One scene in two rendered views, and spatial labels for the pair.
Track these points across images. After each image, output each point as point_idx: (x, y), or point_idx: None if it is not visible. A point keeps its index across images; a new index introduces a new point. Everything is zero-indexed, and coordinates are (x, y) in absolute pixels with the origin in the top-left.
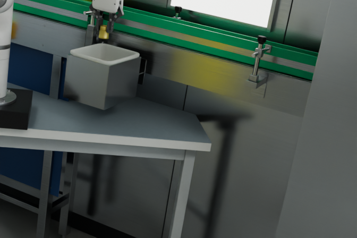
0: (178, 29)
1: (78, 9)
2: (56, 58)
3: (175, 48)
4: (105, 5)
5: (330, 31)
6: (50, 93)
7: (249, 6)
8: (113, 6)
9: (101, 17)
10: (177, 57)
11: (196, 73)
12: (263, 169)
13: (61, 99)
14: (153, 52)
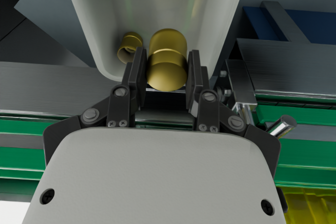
0: (35, 155)
1: (311, 150)
2: (302, 40)
3: (47, 114)
4: (136, 173)
5: None
6: (279, 4)
7: None
8: (66, 170)
9: (191, 110)
10: (44, 98)
11: (12, 80)
12: (35, 47)
13: (256, 7)
14: (99, 99)
